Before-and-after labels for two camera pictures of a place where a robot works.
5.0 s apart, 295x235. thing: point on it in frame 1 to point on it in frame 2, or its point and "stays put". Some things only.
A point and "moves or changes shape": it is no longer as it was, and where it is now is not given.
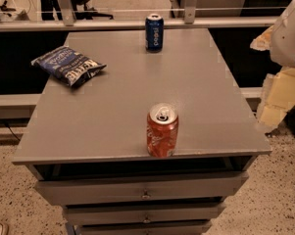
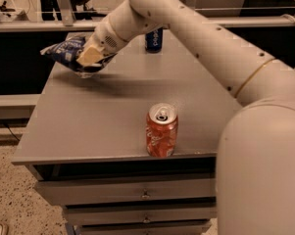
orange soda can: [162, 129] stays put
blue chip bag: [69, 66] moves or changes shape
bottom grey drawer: [195, 227] stays put
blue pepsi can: [154, 33] stays put
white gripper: [288, 40] to [105, 39]
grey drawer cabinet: [86, 146] stays put
